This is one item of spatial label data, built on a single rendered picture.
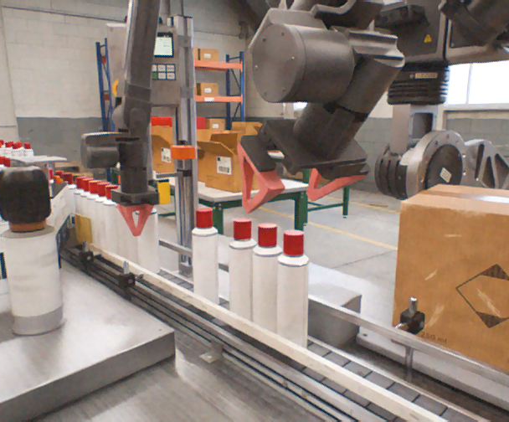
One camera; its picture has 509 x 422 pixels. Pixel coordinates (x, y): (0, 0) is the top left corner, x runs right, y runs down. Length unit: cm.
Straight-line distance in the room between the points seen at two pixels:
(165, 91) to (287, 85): 80
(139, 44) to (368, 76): 63
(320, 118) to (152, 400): 52
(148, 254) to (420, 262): 62
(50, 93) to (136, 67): 778
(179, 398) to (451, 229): 52
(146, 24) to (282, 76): 64
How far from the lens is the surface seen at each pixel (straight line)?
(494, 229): 76
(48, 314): 89
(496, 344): 82
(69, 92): 875
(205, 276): 86
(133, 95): 91
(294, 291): 69
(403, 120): 106
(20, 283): 87
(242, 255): 76
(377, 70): 38
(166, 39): 112
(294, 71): 32
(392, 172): 106
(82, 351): 81
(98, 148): 89
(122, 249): 116
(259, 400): 74
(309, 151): 42
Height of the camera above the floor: 127
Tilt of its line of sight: 13 degrees down
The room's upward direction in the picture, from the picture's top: straight up
